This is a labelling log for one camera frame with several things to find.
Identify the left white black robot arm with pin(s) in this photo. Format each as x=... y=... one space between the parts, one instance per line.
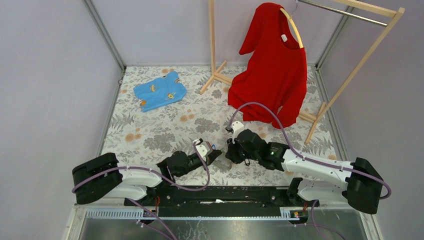
x=103 y=177

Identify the floral patterned table mat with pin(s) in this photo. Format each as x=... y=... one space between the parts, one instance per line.
x=146 y=138

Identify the blue child t-shirt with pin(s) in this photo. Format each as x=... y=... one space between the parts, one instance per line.
x=160 y=92

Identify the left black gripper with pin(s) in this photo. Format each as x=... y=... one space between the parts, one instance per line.
x=212 y=156

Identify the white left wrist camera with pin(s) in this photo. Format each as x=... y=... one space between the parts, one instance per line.
x=202 y=148

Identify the wooden clothes rack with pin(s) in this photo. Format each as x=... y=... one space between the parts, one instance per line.
x=352 y=5

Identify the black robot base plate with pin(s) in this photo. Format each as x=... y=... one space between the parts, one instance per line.
x=224 y=202

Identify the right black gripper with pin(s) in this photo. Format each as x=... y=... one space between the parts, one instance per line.
x=231 y=153

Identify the wooden clothes hanger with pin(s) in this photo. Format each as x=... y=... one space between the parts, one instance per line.
x=289 y=17

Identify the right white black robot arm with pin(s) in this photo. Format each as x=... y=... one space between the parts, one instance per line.
x=356 y=183

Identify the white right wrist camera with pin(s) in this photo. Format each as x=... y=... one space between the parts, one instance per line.
x=235 y=128

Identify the red long sleeve shirt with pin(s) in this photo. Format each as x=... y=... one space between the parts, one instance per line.
x=274 y=85

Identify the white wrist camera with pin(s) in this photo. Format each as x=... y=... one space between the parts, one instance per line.
x=202 y=148
x=235 y=128

